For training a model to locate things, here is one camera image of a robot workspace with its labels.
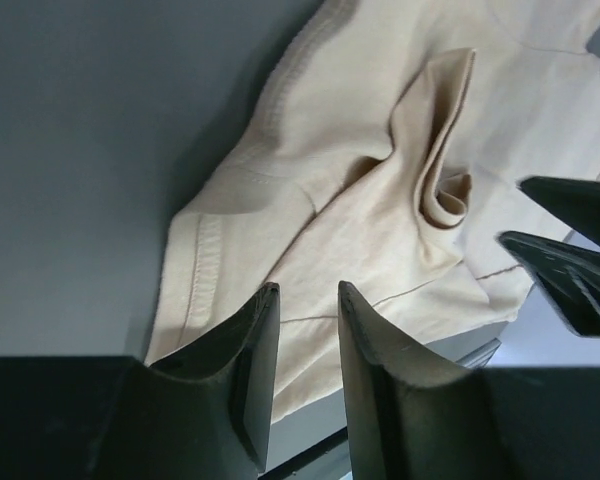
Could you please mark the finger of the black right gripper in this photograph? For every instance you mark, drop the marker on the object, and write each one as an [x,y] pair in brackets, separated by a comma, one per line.
[568,275]
[574,202]

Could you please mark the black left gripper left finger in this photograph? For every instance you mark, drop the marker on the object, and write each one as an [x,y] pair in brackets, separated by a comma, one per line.
[202,412]

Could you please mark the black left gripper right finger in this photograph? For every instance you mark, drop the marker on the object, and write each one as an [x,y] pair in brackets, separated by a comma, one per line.
[413,414]

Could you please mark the beige t shirt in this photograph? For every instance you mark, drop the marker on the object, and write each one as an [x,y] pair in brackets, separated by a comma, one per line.
[385,150]

